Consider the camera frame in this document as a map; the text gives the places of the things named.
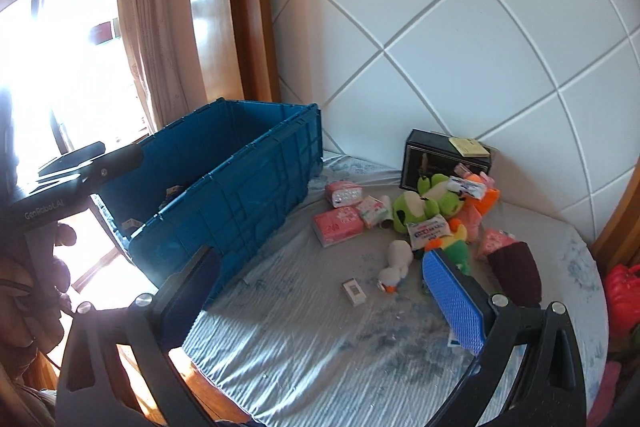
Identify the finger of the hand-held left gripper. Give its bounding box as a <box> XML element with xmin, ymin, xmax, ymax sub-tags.
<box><xmin>37</xmin><ymin>144</ymin><xmax>145</xmax><ymax>198</ymax></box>
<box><xmin>37</xmin><ymin>140</ymin><xmax>107</xmax><ymax>180</ymax></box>

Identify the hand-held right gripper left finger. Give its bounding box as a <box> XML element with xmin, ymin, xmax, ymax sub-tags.
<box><xmin>56</xmin><ymin>245</ymin><xmax>222</xmax><ymax>427</ymax></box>

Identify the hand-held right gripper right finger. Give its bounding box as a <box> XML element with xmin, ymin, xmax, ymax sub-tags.
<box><xmin>421</xmin><ymin>248</ymin><xmax>587</xmax><ymax>427</ymax></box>

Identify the small white barcode box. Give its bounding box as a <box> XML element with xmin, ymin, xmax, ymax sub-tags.
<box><xmin>341</xmin><ymin>276</ymin><xmax>368</xmax><ymax>307</ymax></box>

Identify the blue plastic crate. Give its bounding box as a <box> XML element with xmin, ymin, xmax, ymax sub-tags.
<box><xmin>90</xmin><ymin>100</ymin><xmax>324</xmax><ymax>309</ymax></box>

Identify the person's left hand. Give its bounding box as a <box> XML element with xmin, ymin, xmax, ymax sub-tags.
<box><xmin>0</xmin><ymin>222</ymin><xmax>79</xmax><ymax>384</ymax></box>

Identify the green hooded duck plush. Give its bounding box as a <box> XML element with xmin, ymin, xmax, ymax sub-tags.
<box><xmin>424</xmin><ymin>227</ymin><xmax>474</xmax><ymax>278</ymax></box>

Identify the maroon cloth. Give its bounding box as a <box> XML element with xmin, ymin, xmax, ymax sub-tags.
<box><xmin>487</xmin><ymin>240</ymin><xmax>544</xmax><ymax>308</ymax></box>

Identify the white duck plush toy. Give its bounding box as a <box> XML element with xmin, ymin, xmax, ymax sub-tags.
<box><xmin>377</xmin><ymin>239</ymin><xmax>415</xmax><ymax>296</ymax></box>

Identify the pink patterned tissue pack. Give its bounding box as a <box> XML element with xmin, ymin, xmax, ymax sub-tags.
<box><xmin>477</xmin><ymin>229</ymin><xmax>516</xmax><ymax>261</ymax></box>

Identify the white wet wipes packet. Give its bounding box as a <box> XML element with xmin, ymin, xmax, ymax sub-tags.
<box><xmin>407</xmin><ymin>214</ymin><xmax>451</xmax><ymax>251</ymax></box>

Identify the orange plush toy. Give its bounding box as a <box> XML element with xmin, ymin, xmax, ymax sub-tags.
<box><xmin>452</xmin><ymin>164</ymin><xmax>501</xmax><ymax>229</ymax></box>

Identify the green plush toy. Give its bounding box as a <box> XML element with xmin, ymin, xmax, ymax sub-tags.
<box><xmin>392</xmin><ymin>173</ymin><xmax>464</xmax><ymax>236</ymax></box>

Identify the white toothpaste tube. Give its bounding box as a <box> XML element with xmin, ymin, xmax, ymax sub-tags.
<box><xmin>446</xmin><ymin>175</ymin><xmax>487</xmax><ymax>200</ymax></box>

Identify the pink green tissue pack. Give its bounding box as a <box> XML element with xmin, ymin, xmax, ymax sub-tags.
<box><xmin>357</xmin><ymin>195</ymin><xmax>391</xmax><ymax>229</ymax></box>

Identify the beige curtain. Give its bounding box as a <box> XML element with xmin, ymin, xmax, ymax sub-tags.
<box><xmin>113</xmin><ymin>0</ymin><xmax>212</xmax><ymax>134</ymax></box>

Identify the black gift box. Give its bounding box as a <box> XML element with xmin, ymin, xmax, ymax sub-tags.
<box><xmin>400</xmin><ymin>129</ymin><xmax>494</xmax><ymax>190</ymax></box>

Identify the yellow sticky note pad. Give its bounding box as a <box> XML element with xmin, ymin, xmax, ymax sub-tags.
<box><xmin>448</xmin><ymin>136</ymin><xmax>489</xmax><ymax>156</ymax></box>

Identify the red plastic handbag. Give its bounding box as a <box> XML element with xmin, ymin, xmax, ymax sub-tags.
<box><xmin>602</xmin><ymin>264</ymin><xmax>640</xmax><ymax>339</ymax></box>

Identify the pink cushion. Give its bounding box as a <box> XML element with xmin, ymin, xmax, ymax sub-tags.
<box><xmin>587</xmin><ymin>359</ymin><xmax>624</xmax><ymax>427</ymax></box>

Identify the white padded headboard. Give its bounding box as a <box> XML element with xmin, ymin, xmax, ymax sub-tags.
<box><xmin>262</xmin><ymin>0</ymin><xmax>640</xmax><ymax>243</ymax></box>

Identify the wooden headboard frame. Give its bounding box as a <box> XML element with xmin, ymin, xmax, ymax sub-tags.
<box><xmin>186</xmin><ymin>0</ymin><xmax>640</xmax><ymax>260</ymax></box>

